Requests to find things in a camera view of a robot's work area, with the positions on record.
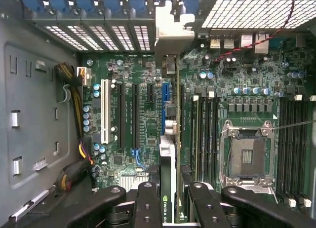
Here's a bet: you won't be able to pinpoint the black RAM slot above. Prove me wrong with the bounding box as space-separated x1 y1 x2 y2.
286 99 295 207
278 99 287 207
205 91 213 185
198 91 206 185
212 91 220 185
301 99 311 207
294 99 302 207

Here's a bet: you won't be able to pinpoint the long black expansion slot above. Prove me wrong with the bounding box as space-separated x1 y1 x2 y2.
118 83 126 150
178 84 185 145
132 83 141 150

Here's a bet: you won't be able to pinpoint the white expansion slot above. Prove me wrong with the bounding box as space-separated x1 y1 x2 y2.
100 78 112 144

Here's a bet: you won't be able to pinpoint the short black expansion slot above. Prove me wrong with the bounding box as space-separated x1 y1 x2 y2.
147 84 155 103

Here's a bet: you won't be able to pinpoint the blue expansion slot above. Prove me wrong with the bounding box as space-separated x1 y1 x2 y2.
161 82 172 136

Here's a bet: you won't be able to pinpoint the silver chipset heatsink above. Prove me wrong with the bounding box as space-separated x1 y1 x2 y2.
120 175 150 190

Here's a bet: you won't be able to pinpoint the metal socket cover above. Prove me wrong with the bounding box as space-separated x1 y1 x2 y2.
221 177 278 204

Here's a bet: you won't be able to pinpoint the CPU socket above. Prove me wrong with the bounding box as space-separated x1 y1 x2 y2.
219 119 276 187

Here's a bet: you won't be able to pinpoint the dark installed RAM stick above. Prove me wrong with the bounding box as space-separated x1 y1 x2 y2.
191 94 200 182

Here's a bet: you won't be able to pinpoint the thin socket locking lever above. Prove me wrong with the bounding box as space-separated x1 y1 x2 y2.
221 120 316 134

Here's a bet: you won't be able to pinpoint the green motherboard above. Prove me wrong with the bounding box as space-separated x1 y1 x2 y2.
76 33 316 207

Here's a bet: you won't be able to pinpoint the open black PC case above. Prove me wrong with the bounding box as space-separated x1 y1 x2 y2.
0 0 316 228

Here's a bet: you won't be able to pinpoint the blue card retention clips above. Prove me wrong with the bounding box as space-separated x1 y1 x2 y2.
19 0 202 16

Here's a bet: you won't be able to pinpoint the thin blue wire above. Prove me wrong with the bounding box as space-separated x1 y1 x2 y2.
132 148 148 170

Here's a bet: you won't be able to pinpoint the black sleeved power cable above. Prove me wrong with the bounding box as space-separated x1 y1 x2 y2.
55 138 96 192
54 62 93 140

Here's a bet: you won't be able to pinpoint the red black twisted wire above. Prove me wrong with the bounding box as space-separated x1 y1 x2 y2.
214 0 296 63

